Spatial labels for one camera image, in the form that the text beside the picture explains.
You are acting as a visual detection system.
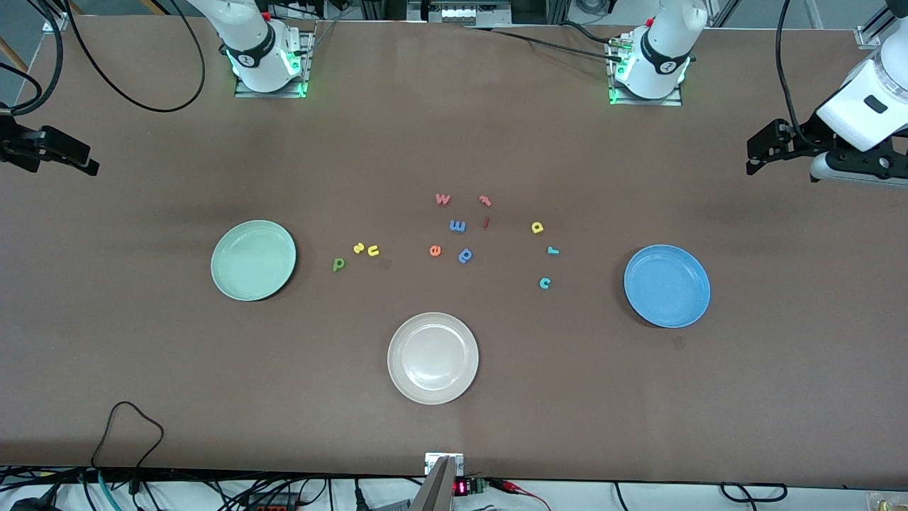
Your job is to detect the blue plate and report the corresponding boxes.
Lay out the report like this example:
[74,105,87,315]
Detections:
[623,244,712,329]

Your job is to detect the green plate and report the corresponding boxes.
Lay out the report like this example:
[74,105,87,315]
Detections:
[210,219,297,302]

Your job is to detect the grey control box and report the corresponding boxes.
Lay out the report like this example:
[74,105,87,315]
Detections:
[407,0,513,26]

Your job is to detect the white plate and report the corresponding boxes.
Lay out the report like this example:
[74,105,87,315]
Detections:
[387,312,480,406]

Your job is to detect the red and black clip leads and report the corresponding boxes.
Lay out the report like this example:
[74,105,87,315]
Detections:
[488,478,553,511]

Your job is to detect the aluminium frame bracket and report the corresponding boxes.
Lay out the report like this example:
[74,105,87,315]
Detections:
[26,0,70,33]
[855,0,908,49]

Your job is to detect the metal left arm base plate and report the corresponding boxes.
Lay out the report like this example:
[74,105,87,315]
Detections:
[608,37,685,108]

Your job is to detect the black right arm base cable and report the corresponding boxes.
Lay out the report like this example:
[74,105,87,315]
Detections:
[65,0,207,114]

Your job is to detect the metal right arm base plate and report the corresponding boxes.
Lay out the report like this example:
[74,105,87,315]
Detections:
[233,30,309,99]

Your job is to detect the black cable across table edge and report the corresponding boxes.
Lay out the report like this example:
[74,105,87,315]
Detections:
[460,20,626,62]

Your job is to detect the thin black looped cable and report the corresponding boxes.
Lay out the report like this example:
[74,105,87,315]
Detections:
[91,401,165,471]

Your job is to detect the black coiled cable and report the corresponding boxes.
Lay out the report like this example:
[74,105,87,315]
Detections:
[719,482,789,503]

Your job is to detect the grey metal camera mount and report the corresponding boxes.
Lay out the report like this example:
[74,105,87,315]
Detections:
[410,452,465,511]

